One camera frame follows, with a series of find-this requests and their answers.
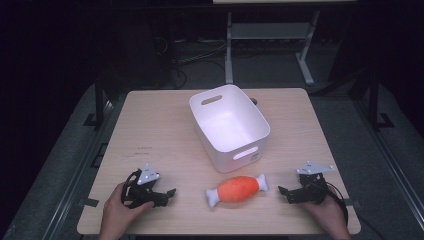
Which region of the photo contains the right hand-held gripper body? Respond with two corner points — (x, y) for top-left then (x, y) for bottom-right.
(295, 160), (336, 206)

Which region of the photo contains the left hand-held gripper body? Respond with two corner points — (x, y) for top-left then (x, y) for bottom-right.
(121, 162), (161, 210)

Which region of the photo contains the orange plush toy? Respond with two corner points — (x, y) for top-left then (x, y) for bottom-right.
(205, 173), (270, 209)

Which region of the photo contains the white plastic bin with handles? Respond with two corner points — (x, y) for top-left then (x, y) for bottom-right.
(188, 83), (272, 174)

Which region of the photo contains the person's right hand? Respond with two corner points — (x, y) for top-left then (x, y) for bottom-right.
(301, 186), (350, 232)

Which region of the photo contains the person's left hand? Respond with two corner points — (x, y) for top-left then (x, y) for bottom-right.
(101, 182), (156, 232)

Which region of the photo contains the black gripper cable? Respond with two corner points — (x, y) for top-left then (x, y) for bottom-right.
(324, 181), (386, 240)

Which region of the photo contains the aluminium floor rail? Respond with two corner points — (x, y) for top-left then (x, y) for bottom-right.
(352, 98), (424, 233)
(41, 98), (116, 240)

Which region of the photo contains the black upright post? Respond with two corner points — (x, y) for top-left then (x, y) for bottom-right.
(83, 74), (106, 131)
(367, 64), (395, 131)

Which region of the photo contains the bundle of floor cables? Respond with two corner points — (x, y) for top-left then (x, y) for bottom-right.
(153, 34), (228, 89)

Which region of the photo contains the white metal stand frame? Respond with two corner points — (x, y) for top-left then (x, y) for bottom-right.
(224, 10), (322, 86)

